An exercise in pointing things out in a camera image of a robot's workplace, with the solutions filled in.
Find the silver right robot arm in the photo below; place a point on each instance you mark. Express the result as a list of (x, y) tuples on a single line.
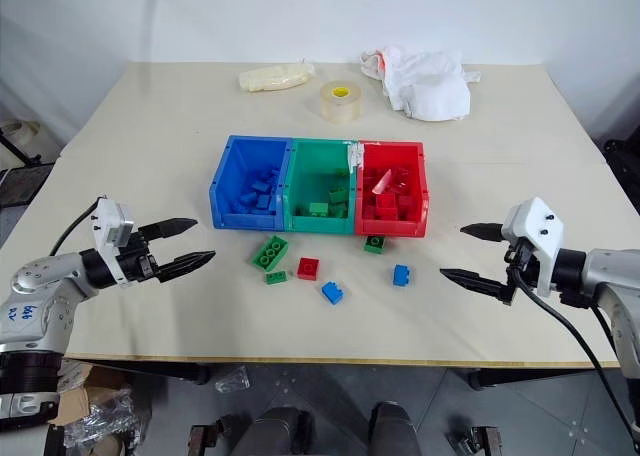
[(607, 276)]

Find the red plastic bin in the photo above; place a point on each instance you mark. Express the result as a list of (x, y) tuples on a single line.
[(420, 211)]

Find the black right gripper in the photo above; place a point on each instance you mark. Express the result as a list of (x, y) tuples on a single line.
[(521, 266)]

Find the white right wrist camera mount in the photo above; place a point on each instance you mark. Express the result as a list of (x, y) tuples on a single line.
[(535, 226)]

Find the black mesh crate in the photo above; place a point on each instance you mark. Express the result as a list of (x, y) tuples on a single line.
[(22, 183)]

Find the square green toy brick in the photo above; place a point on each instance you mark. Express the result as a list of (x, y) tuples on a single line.
[(374, 244)]

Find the dark rounded shape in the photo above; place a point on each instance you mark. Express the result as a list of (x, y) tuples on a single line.
[(395, 431), (275, 433)]

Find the cream round object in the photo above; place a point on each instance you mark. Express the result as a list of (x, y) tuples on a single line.
[(17, 133)]

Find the brown cardboard box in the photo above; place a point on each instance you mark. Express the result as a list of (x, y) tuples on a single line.
[(97, 381)]

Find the clear plastic wrap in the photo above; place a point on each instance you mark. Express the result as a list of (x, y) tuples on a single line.
[(107, 421)]

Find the small crumpled clear plastic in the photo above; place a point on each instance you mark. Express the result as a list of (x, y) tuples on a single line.
[(232, 378)]

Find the clear plastic piece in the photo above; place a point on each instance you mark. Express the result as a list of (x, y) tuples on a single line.
[(384, 182)]

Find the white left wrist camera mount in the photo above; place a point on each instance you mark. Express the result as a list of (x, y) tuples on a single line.
[(111, 226)]

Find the black equipment case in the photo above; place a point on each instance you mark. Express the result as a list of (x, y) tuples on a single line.
[(622, 171)]

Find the clear tape roll yellow core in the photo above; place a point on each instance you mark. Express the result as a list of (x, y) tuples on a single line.
[(341, 103)]

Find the green plastic bin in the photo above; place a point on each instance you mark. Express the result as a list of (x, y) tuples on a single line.
[(310, 171)]

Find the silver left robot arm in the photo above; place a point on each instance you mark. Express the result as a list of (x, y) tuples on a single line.
[(40, 286)]

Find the crumpled white plastic bag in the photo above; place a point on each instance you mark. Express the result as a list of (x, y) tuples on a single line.
[(430, 83)]

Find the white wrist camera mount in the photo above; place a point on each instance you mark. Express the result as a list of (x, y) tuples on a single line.
[(111, 226), (535, 226)]

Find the red toy brick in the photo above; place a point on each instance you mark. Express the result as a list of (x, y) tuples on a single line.
[(388, 214), (385, 201), (308, 269), (406, 203)]

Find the cream plastic bag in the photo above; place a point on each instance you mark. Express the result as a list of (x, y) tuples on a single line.
[(275, 77)]

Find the black table frame bar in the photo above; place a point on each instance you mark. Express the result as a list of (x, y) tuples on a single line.
[(530, 377)]

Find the blue plastic bin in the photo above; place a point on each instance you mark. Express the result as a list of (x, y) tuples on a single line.
[(235, 161)]

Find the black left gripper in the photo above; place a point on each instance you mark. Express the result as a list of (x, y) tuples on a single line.
[(137, 263)]

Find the flat small green toy brick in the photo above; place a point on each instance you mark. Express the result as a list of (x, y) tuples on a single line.
[(276, 277)]

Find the blue toy brick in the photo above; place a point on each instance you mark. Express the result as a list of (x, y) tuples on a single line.
[(265, 202), (401, 275), (261, 187), (333, 293), (272, 174), (246, 198)]

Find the large green toy brick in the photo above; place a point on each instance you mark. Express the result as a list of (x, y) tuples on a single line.
[(270, 252)]

